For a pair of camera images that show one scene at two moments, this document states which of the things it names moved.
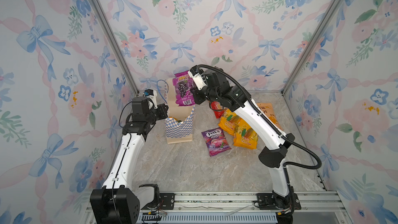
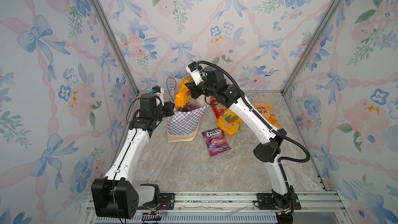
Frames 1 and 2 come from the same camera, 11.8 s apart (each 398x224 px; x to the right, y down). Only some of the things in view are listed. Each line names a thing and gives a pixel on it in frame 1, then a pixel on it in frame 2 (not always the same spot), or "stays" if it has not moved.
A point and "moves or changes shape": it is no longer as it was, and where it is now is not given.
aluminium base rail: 315,207 stays
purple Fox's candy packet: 215,141 stays
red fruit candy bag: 217,108 stays
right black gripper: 198,98 stays
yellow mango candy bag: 229,121 stays
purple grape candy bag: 183,88 to 187,108
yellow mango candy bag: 244,136 to 184,95
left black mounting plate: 166,202 stays
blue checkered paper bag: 179,119 moves or changes shape
